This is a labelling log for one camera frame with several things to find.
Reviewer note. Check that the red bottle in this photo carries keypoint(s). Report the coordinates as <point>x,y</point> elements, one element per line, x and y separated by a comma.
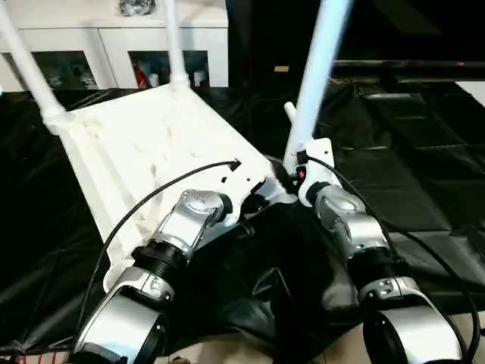
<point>141,76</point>

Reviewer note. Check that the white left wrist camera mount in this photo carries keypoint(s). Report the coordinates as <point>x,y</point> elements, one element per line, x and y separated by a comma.
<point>242,182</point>

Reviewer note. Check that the white cabinet with glass doors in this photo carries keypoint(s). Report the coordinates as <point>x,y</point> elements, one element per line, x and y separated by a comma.
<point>113,34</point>

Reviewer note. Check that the white plastic table leg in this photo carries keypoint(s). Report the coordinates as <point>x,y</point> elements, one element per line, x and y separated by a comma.
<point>28,72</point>
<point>175,45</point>
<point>318,76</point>
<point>290,110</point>

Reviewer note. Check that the white flat panel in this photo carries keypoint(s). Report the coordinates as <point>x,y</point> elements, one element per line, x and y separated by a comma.
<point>473,93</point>

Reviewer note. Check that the grey metal bar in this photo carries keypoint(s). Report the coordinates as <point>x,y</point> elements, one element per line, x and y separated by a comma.
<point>398,64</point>

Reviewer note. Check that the large black case yellow label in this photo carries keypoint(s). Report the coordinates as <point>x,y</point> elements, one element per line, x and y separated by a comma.
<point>265,38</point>

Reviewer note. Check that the black mat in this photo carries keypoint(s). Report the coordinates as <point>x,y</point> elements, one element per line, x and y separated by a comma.
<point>398,170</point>

